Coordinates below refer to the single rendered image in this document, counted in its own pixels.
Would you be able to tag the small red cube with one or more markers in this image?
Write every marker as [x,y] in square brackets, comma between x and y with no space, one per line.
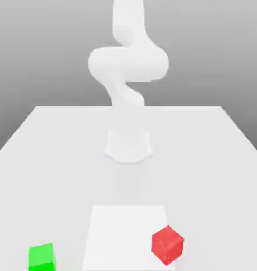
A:
[167,245]

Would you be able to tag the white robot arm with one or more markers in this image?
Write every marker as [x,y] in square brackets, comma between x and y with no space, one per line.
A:
[128,63]

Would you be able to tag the small green cube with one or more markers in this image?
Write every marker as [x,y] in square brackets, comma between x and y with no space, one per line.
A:
[41,257]

